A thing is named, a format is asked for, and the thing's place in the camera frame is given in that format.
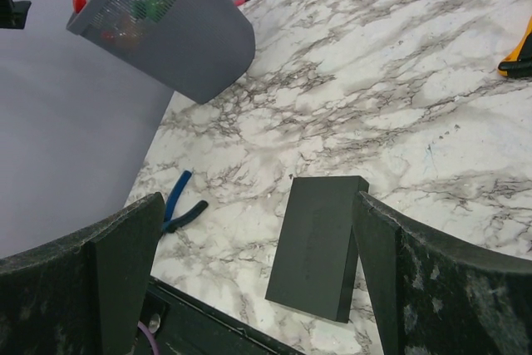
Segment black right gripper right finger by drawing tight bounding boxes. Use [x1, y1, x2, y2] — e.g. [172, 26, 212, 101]
[352, 192, 531, 354]

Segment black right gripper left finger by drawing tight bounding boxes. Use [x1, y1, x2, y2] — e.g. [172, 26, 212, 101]
[1, 193, 165, 354]

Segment green plastic bottle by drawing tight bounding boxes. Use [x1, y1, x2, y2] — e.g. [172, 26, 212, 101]
[131, 0, 174, 22]

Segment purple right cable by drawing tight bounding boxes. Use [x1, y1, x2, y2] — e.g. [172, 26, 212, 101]
[137, 321, 161, 355]

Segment black network switch centre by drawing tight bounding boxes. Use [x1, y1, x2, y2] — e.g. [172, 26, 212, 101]
[265, 176, 369, 323]

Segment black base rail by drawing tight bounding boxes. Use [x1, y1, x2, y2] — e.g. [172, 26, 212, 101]
[131, 277, 300, 355]

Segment red label bottle red cap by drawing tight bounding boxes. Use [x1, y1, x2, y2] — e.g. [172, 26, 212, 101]
[72, 0, 88, 14]

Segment grey mesh waste bin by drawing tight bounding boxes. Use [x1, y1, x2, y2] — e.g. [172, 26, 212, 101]
[66, 0, 255, 104]

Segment blue handled pliers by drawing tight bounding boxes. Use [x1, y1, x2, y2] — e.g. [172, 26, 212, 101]
[160, 170, 209, 234]

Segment yellow utility knife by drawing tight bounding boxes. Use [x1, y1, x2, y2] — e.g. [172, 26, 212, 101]
[497, 19, 532, 78]

